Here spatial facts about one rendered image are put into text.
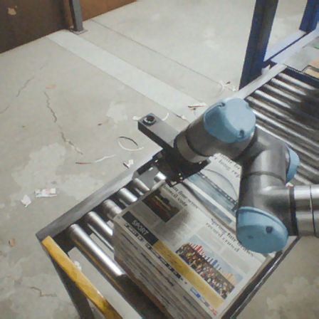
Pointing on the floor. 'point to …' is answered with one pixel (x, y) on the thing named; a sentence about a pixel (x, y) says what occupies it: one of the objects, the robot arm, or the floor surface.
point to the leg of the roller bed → (85, 311)
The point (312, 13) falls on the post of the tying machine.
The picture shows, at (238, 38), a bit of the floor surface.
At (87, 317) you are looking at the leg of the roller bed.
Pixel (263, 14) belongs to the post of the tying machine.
